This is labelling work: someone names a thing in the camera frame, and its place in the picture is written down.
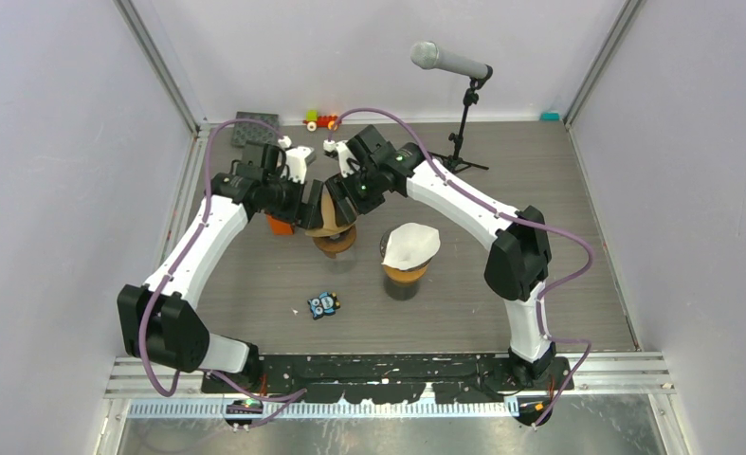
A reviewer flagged orange coffee filter bag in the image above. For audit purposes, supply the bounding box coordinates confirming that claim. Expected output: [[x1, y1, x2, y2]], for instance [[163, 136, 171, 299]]
[[266, 214, 296, 236]]

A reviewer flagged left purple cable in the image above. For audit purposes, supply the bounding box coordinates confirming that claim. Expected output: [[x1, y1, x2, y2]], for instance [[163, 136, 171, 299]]
[[137, 118, 308, 428]]

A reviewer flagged black microphone tripod stand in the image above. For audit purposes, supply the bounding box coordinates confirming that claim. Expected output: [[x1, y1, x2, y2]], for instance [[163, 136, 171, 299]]
[[434, 78, 489, 174]]

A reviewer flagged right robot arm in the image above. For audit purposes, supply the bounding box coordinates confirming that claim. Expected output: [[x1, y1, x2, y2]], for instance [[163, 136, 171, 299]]
[[323, 126, 556, 390]]

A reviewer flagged dark glass carafe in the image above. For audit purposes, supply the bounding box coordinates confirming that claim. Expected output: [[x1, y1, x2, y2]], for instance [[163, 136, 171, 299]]
[[384, 279, 420, 301]]

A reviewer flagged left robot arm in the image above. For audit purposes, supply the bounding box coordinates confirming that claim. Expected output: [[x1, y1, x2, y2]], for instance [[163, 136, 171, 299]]
[[117, 139, 316, 392]]

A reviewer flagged brown paper coffee filter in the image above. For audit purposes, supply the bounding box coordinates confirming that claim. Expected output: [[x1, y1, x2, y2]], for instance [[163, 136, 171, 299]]
[[304, 190, 355, 237]]

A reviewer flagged grey microphone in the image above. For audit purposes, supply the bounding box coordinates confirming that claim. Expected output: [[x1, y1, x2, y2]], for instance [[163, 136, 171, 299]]
[[409, 41, 493, 81]]

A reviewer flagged dark grey studded plate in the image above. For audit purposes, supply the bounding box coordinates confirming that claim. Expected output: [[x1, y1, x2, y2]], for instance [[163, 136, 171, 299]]
[[230, 111, 280, 148]]

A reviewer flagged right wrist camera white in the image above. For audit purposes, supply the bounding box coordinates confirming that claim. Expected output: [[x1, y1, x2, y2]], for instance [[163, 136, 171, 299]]
[[322, 139, 359, 178]]

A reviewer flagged toy train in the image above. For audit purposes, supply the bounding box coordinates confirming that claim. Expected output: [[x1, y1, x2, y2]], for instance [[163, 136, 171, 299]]
[[302, 110, 340, 132]]

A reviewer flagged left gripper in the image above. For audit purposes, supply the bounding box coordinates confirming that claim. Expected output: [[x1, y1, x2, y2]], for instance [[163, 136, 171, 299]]
[[264, 170, 322, 229]]

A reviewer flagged white paper coffee filter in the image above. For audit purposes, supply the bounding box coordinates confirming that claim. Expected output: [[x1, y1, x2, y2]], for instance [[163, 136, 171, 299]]
[[382, 223, 441, 271]]

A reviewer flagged blue owl toy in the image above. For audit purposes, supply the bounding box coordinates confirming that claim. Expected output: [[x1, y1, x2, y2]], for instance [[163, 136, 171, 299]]
[[307, 292, 341, 320]]

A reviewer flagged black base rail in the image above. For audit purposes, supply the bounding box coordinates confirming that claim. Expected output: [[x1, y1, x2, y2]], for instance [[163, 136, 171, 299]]
[[200, 353, 573, 405]]

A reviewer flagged teal block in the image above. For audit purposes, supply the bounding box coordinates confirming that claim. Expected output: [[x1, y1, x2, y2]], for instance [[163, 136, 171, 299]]
[[539, 112, 561, 122]]

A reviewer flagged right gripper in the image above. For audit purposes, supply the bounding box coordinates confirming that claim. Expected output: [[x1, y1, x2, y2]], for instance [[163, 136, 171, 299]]
[[324, 165, 385, 228]]

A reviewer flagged dark wooden dripper ring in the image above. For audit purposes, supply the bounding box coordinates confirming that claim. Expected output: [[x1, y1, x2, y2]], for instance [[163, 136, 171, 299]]
[[312, 228, 358, 256]]

